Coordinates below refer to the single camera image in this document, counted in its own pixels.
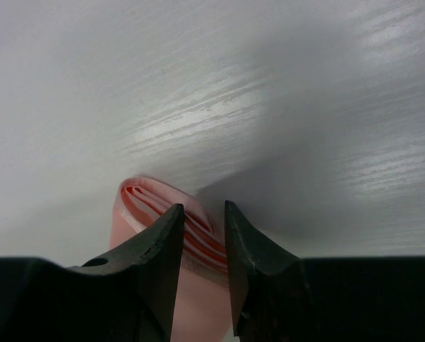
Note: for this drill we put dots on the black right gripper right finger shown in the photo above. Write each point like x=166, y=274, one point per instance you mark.
x=277, y=296

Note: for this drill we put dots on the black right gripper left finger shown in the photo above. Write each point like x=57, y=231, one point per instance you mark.
x=125, y=294

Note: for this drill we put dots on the pink satin napkin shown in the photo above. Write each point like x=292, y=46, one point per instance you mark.
x=202, y=309

